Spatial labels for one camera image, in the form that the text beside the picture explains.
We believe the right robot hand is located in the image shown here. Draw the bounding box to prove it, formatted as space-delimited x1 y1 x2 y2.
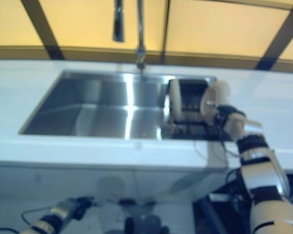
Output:
206 100 245 127

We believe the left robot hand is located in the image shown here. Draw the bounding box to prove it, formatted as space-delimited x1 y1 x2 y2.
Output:
73 195 97 220

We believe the cream round plate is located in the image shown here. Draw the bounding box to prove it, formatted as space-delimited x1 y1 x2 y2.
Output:
201 79 231 122
168 79 183 121

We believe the black built-in dishwasher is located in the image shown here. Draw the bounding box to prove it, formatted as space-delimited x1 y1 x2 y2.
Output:
192 170 293 234

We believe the black dish drying rack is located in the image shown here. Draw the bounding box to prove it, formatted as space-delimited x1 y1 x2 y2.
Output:
161 78 235 141

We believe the grey robot waist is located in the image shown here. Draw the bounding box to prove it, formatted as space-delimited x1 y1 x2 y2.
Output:
119 198 169 234

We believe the stainless steel sink basin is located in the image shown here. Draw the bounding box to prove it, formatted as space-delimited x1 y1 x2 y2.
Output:
18 69 235 142

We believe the chrome gooseneck kitchen faucet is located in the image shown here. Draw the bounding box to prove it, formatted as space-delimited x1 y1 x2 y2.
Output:
112 0 147 72

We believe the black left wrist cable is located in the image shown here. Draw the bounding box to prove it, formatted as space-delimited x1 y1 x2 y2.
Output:
21 206 55 226

